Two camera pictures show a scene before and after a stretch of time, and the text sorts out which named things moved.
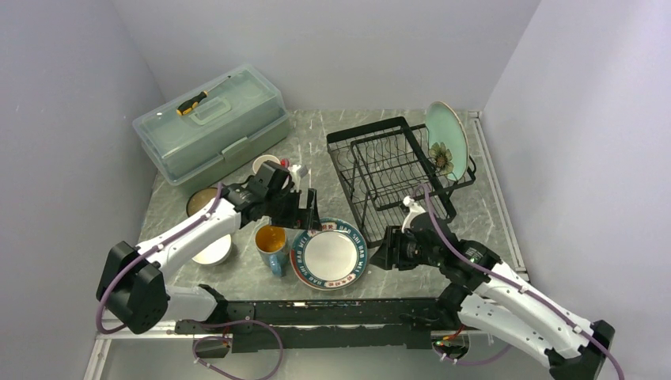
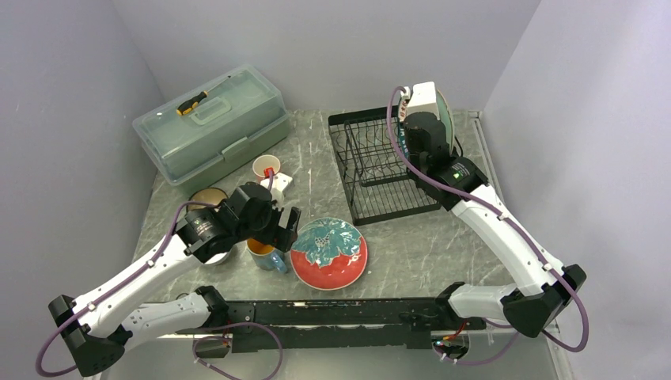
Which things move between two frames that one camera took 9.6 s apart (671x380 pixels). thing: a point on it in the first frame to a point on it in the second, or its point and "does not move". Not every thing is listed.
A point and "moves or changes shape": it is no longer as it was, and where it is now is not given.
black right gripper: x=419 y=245 to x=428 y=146
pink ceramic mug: x=261 y=159 does not move
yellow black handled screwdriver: x=195 y=102 does not move
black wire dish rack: x=379 y=165 moves or changes shape
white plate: x=328 y=254 to x=404 y=146
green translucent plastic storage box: x=212 y=128 does not move
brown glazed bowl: x=199 y=197 does not move
